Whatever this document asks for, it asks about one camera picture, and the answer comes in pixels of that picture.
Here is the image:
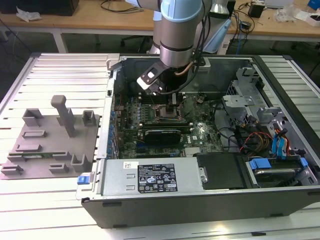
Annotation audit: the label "grey parts rack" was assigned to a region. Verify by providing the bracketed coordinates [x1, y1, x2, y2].
[0, 94, 103, 181]

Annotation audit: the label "silver finned heatsink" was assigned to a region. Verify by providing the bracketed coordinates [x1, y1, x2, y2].
[184, 147, 201, 157]

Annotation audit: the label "blue network cable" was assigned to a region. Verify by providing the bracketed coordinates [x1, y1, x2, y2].
[236, 21, 246, 55]

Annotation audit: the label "clear plastic bag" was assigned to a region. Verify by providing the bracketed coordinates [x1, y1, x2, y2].
[15, 6, 43, 23]

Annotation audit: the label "green motherboard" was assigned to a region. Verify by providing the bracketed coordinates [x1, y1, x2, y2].
[113, 92, 226, 160]

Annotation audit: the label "black office chair base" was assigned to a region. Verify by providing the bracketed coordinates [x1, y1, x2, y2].
[120, 34, 155, 55]

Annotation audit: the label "open black PC case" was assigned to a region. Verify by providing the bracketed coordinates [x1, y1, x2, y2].
[81, 53, 320, 230]

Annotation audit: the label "blue flat data wire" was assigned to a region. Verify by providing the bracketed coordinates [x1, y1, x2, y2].
[271, 127, 289, 159]

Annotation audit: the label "black plastic bay cover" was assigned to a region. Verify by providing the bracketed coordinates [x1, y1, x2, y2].
[195, 152, 249, 191]

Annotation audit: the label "white cardboard box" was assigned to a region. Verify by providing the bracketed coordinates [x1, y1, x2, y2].
[293, 9, 320, 28]

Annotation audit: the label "metal socket cover frame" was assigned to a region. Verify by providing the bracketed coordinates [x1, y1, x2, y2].
[177, 96, 198, 112]

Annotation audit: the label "black graphics card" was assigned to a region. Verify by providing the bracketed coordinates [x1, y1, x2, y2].
[142, 128, 183, 146]

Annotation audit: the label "black cable bundle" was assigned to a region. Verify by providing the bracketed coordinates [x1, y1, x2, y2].
[216, 119, 245, 152]

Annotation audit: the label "red yellow power wires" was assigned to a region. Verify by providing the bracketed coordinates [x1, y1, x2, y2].
[239, 131, 273, 153]

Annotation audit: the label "tan wrist cable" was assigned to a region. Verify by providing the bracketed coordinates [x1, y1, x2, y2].
[174, 62, 195, 77]

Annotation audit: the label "silver hard disk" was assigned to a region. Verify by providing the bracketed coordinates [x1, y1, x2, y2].
[251, 167, 298, 188]

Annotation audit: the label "silver metal drive cage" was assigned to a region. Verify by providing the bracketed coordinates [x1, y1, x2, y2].
[221, 66, 266, 126]

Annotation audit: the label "grey power supply unit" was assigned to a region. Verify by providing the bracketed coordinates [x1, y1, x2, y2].
[100, 158, 204, 198]

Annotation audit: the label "green RAM stick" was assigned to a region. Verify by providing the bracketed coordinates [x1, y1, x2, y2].
[21, 154, 55, 160]

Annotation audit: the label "wooden desk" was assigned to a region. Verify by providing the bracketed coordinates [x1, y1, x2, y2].
[0, 0, 320, 55]

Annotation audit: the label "pale blue teach pendant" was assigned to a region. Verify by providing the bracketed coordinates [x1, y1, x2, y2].
[202, 18, 233, 55]

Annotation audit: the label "blue disk carrier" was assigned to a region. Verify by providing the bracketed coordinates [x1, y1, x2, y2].
[248, 156, 308, 176]

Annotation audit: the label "small black box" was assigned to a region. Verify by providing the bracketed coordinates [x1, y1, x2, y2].
[247, 2, 266, 19]

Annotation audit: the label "silver CPU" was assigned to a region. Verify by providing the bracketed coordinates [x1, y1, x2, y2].
[161, 109, 182, 119]

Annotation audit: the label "crumpled clear plastic wrap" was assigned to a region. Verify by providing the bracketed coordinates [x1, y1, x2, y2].
[273, 3, 302, 24]

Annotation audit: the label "large black box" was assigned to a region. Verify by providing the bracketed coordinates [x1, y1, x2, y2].
[0, 0, 81, 16]

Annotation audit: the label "CPU socket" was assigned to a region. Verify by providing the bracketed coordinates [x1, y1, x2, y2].
[153, 102, 186, 122]

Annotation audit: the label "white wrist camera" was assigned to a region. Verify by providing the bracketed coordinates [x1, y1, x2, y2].
[136, 61, 168, 97]

